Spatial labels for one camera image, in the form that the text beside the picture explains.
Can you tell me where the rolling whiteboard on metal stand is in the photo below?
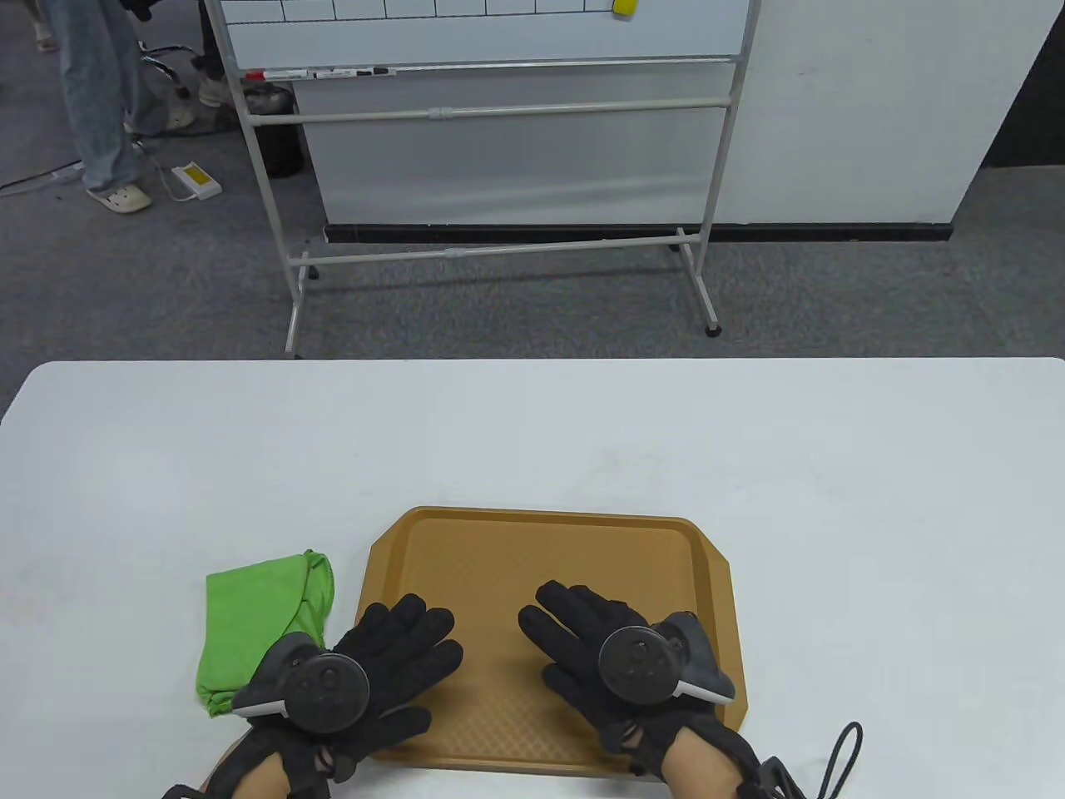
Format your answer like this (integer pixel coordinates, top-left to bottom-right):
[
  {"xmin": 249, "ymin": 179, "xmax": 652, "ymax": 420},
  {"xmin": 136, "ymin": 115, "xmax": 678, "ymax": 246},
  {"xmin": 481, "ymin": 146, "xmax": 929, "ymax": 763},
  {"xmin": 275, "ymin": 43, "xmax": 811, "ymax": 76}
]
[{"xmin": 204, "ymin": 0, "xmax": 762, "ymax": 359}]

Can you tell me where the grey hand controller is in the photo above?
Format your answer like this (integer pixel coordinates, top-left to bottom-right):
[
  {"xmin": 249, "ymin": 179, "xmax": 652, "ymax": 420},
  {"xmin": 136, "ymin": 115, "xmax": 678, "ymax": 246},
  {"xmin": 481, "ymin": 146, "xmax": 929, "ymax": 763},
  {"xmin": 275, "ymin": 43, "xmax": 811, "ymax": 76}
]
[
  {"xmin": 231, "ymin": 633, "xmax": 371, "ymax": 735},
  {"xmin": 599, "ymin": 612, "xmax": 737, "ymax": 707}
]

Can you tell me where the white and yellow adapter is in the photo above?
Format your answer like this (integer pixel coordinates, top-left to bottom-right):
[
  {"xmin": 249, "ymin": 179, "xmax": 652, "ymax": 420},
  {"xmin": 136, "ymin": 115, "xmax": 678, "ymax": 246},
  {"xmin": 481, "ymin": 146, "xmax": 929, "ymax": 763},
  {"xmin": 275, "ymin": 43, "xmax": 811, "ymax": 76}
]
[{"xmin": 171, "ymin": 163, "xmax": 224, "ymax": 201}]

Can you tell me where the person's left forearm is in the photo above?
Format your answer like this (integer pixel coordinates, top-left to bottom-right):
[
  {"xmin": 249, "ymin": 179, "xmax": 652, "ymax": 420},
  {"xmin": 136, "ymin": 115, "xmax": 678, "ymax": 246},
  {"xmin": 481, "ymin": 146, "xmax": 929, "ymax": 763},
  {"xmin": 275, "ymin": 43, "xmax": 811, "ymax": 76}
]
[{"xmin": 216, "ymin": 745, "xmax": 288, "ymax": 799}]

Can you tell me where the grey left hand controller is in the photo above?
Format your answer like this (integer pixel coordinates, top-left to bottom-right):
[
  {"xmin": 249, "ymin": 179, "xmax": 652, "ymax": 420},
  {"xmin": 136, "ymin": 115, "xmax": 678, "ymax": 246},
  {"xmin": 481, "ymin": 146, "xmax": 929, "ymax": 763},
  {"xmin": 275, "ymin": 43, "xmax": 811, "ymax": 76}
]
[{"xmin": 231, "ymin": 633, "xmax": 371, "ymax": 735}]

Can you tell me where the black trash bin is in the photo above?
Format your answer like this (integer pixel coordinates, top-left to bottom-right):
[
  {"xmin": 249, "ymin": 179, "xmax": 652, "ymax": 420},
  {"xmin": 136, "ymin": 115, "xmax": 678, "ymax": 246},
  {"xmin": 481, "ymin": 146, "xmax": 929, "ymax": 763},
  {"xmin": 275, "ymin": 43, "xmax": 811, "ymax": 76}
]
[{"xmin": 245, "ymin": 83, "xmax": 305, "ymax": 178}]

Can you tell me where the person's right forearm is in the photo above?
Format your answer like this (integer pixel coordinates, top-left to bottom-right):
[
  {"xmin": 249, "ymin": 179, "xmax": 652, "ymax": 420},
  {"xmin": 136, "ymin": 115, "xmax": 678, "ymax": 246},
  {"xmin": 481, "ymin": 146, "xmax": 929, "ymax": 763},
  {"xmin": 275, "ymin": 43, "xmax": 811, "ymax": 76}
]
[{"xmin": 661, "ymin": 732, "xmax": 762, "ymax": 799}]

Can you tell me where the green square towel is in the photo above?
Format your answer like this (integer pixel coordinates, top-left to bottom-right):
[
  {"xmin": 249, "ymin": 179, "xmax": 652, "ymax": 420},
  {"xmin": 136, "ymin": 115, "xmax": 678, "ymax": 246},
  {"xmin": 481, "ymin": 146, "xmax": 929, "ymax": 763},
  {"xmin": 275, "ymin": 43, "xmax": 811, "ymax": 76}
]
[{"xmin": 196, "ymin": 549, "xmax": 336, "ymax": 719}]

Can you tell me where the grey right hand controller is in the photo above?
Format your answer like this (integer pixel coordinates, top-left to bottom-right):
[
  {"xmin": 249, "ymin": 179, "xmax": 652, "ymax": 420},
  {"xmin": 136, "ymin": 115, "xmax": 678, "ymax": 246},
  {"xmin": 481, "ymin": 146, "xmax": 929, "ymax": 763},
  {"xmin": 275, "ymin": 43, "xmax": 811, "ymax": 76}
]
[{"xmin": 599, "ymin": 612, "xmax": 737, "ymax": 707}]

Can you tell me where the person's left hand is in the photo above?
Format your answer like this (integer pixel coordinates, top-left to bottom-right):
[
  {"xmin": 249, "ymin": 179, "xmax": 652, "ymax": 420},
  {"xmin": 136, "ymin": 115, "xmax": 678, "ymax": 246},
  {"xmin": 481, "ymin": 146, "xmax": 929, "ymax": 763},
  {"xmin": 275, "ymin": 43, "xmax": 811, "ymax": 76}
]
[{"xmin": 204, "ymin": 593, "xmax": 464, "ymax": 796}]

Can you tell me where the brown plastic food tray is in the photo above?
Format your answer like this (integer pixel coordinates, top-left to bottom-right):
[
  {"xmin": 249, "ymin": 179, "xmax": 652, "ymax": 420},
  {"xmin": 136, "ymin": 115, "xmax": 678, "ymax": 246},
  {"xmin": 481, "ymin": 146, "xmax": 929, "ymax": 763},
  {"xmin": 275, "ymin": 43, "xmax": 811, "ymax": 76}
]
[{"xmin": 356, "ymin": 507, "xmax": 748, "ymax": 779}]

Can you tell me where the person's right hand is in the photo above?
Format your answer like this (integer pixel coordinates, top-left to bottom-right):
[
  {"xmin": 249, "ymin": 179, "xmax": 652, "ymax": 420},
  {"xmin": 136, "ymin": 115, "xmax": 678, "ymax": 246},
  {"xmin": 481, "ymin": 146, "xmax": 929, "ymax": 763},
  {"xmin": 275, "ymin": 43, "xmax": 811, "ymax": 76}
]
[{"xmin": 518, "ymin": 580, "xmax": 762, "ymax": 779}]

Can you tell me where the black office chair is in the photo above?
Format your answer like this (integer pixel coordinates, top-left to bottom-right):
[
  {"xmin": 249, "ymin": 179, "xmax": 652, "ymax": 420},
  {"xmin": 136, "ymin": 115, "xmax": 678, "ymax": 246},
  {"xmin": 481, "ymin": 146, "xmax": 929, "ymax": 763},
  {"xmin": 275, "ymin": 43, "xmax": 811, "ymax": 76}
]
[{"xmin": 137, "ymin": 37, "xmax": 201, "ymax": 92}]

